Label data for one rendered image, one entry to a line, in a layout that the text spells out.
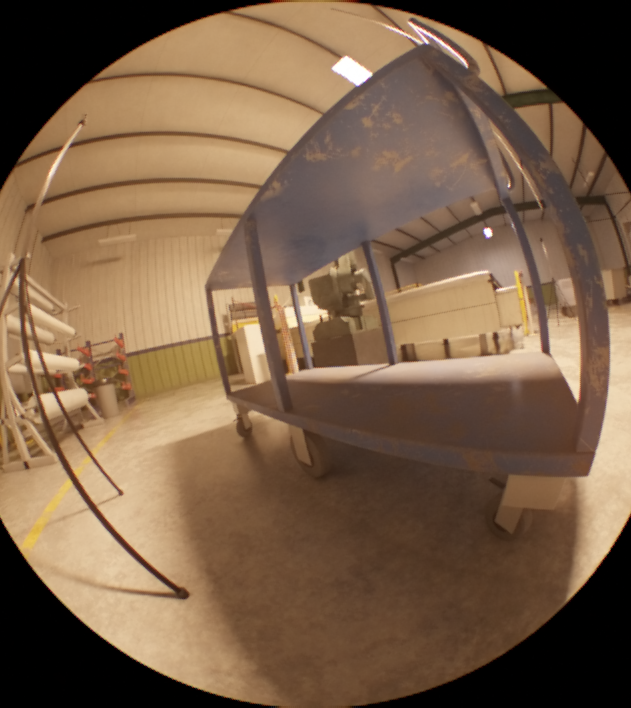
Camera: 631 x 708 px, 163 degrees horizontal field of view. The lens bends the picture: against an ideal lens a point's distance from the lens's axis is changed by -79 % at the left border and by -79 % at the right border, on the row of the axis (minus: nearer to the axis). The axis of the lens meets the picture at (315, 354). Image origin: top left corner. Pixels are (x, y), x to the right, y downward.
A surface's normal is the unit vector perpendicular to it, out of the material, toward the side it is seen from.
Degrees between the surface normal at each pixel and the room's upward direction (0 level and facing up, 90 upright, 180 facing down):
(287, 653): 0
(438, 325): 90
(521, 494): 90
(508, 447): 0
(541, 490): 90
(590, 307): 90
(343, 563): 0
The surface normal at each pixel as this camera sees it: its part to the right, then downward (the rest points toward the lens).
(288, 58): 0.29, 0.96
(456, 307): -0.77, 0.20
